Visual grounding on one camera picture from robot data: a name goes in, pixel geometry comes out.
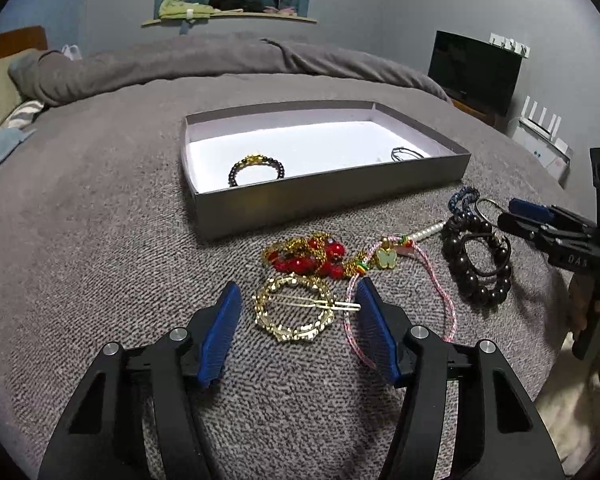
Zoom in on white appliance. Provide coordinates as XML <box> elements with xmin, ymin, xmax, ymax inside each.
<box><xmin>507</xmin><ymin>117</ymin><xmax>574</xmax><ymax>184</ymax></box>

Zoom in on striped pillow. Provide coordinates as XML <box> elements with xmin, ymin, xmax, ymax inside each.
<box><xmin>0</xmin><ymin>99</ymin><xmax>47</xmax><ymax>132</ymax></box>

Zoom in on light blue cloth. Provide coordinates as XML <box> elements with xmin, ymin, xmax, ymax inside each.
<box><xmin>0</xmin><ymin>127</ymin><xmax>37</xmax><ymax>187</ymax></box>

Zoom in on green cloth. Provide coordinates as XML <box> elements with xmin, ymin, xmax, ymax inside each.
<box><xmin>157</xmin><ymin>0</ymin><xmax>219</xmax><ymax>21</ymax></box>

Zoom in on large dark wooden bead bracelet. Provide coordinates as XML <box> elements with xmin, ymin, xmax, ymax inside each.
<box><xmin>440</xmin><ymin>214</ymin><xmax>514</xmax><ymax>312</ymax></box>

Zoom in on wooden television stand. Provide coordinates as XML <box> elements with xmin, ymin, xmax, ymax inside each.
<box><xmin>450</xmin><ymin>97</ymin><xmax>507</xmax><ymax>129</ymax></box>

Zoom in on blue bead bracelet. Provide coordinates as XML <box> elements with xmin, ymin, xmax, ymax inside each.
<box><xmin>448</xmin><ymin>187</ymin><xmax>481</xmax><ymax>222</ymax></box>

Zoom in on wooden headboard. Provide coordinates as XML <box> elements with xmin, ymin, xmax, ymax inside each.
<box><xmin>0</xmin><ymin>26</ymin><xmax>49</xmax><ymax>68</ymax></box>

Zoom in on red and gold bead jewelry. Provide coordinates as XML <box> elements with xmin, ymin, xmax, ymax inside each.
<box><xmin>261</xmin><ymin>232</ymin><xmax>348</xmax><ymax>281</ymax></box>

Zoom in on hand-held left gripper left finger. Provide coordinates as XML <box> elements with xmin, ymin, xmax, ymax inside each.
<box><xmin>37</xmin><ymin>281</ymin><xmax>243</xmax><ymax>480</ymax></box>

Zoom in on person's right forearm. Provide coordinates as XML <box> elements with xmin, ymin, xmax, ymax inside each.
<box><xmin>534</xmin><ymin>330</ymin><xmax>600</xmax><ymax>467</ymax></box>

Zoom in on pink cord bracelet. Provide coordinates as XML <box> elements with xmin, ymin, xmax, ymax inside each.
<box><xmin>344</xmin><ymin>235</ymin><xmax>456</xmax><ymax>366</ymax></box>

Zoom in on white pearl hair pin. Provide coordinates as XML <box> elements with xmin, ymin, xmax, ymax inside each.
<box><xmin>400</xmin><ymin>226</ymin><xmax>449</xmax><ymax>252</ymax></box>

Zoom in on black television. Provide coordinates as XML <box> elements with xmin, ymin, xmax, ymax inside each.
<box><xmin>427</xmin><ymin>30</ymin><xmax>524</xmax><ymax>117</ymax></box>

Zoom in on gold bead bracelet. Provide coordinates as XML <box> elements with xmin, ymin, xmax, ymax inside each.
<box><xmin>252</xmin><ymin>272</ymin><xmax>362</xmax><ymax>345</ymax></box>

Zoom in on black cloth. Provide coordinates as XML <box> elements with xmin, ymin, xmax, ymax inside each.
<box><xmin>207</xmin><ymin>0</ymin><xmax>267</xmax><ymax>14</ymax></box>

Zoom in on white router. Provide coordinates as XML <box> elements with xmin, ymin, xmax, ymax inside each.
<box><xmin>517</xmin><ymin>95</ymin><xmax>564</xmax><ymax>137</ymax></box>

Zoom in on grey shallow cardboard box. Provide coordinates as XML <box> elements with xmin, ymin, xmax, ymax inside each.
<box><xmin>181</xmin><ymin>101</ymin><xmax>472</xmax><ymax>241</ymax></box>

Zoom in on small dark bead bracelet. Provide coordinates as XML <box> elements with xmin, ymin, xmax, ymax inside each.
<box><xmin>228</xmin><ymin>152</ymin><xmax>286</xmax><ymax>188</ymax></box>

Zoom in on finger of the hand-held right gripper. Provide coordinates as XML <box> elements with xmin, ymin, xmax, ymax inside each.
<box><xmin>497</xmin><ymin>212</ymin><xmax>556</xmax><ymax>252</ymax></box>
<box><xmin>509</xmin><ymin>198</ymin><xmax>598</xmax><ymax>235</ymax></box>

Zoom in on grey duvet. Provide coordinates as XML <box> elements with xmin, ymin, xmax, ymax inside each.
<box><xmin>9</xmin><ymin>31</ymin><xmax>453</xmax><ymax>107</ymax></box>

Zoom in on wooden window shelf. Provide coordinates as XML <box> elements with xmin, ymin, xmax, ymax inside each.
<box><xmin>141</xmin><ymin>12</ymin><xmax>319</xmax><ymax>28</ymax></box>

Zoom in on silver wire bangle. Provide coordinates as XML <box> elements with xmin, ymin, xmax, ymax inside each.
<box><xmin>474</xmin><ymin>197</ymin><xmax>507</xmax><ymax>234</ymax></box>
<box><xmin>390</xmin><ymin>146</ymin><xmax>426</xmax><ymax>163</ymax></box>

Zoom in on black hair tie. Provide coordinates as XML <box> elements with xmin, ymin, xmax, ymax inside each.
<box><xmin>459</xmin><ymin>232</ymin><xmax>511</xmax><ymax>277</ymax></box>

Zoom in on white wall hooks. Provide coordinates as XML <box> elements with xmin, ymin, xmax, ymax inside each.
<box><xmin>488</xmin><ymin>32</ymin><xmax>531</xmax><ymax>59</ymax></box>

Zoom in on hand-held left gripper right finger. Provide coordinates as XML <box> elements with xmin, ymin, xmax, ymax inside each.
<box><xmin>354</xmin><ymin>277</ymin><xmax>566</xmax><ymax>480</ymax></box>

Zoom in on grey bed cover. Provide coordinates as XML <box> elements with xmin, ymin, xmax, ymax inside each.
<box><xmin>0</xmin><ymin>74</ymin><xmax>581</xmax><ymax>480</ymax></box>

